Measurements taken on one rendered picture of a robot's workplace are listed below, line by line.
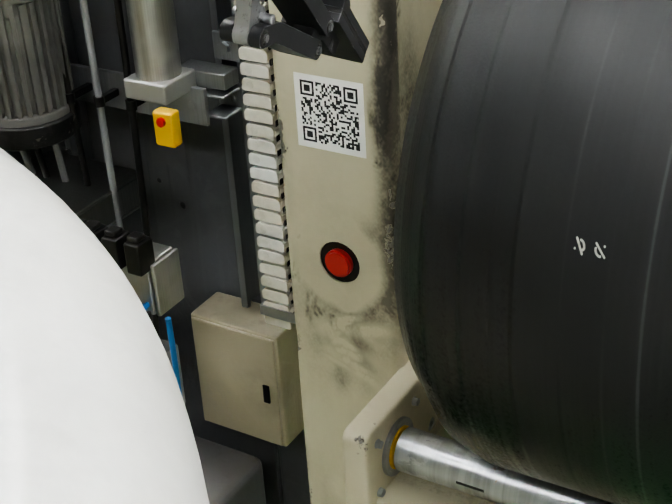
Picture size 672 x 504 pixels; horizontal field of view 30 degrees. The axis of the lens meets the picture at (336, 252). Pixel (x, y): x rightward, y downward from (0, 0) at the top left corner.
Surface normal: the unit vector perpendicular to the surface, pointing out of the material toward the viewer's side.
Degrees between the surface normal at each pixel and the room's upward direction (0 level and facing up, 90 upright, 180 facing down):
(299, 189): 90
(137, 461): 40
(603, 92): 54
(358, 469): 90
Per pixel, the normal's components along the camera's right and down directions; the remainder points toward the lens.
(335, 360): -0.51, 0.45
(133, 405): 0.59, -0.69
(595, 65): -0.43, -0.21
